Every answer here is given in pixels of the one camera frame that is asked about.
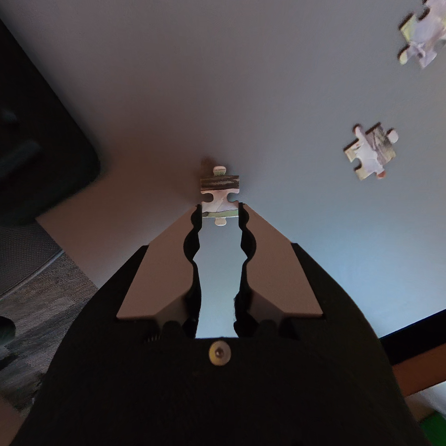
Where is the wood-edged grey desk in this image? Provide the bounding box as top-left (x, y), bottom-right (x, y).
top-left (380, 308), bottom-right (446, 396)

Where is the large green plastic bin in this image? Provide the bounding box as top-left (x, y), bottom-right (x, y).
top-left (420, 411), bottom-right (446, 446)

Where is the pale lilac jigsaw piece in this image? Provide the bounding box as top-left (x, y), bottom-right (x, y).
top-left (397, 0), bottom-right (446, 68)

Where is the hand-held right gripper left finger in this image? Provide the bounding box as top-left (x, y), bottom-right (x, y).
top-left (116, 205), bottom-right (203, 337)

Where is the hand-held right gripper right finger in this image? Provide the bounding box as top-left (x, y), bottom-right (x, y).
top-left (234, 202), bottom-right (323, 338)

